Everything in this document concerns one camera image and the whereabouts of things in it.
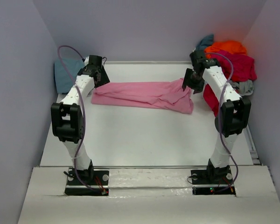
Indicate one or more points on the folded light blue t shirt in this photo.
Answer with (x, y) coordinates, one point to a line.
(62, 79)

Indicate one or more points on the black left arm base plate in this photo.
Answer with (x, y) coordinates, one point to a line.
(98, 184)

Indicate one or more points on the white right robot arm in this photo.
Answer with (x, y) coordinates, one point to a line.
(231, 120)

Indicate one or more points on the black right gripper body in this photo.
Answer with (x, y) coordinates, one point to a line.
(197, 80)

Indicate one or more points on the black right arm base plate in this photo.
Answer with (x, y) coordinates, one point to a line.
(202, 185)

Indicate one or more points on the orange t shirt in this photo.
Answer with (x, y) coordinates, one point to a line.
(233, 47)

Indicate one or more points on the teal t shirt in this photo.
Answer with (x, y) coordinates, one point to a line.
(205, 42)

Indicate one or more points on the pink t shirt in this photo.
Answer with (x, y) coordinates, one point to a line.
(153, 95)

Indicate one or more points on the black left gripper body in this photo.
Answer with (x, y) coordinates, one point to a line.
(98, 84)

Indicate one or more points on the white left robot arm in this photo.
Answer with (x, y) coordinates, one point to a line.
(68, 116)

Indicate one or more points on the grey t shirt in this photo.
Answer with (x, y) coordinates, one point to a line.
(243, 88)

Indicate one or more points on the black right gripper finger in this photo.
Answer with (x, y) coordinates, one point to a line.
(187, 79)
(198, 87)

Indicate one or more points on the magenta t shirt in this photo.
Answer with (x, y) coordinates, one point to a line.
(241, 65)

